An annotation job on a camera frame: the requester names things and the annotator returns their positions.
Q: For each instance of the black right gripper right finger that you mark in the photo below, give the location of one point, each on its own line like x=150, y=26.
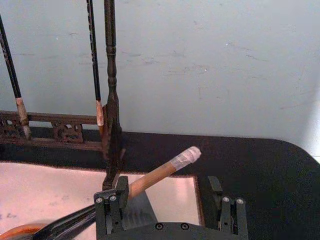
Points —
x=231, y=215

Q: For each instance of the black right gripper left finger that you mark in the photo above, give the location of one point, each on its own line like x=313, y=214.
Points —
x=111, y=212

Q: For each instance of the black felt mat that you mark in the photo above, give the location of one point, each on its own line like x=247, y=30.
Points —
x=250, y=162

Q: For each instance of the bamboo brush with clear cap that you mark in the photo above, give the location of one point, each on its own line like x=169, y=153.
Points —
x=160, y=172

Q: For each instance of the white paper sheet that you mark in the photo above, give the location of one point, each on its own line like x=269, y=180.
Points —
x=50, y=190

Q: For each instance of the orange round dish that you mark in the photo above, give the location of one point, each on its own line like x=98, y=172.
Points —
x=20, y=231

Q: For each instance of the dark carved wooden brush rack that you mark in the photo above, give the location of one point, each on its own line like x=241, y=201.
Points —
x=111, y=112

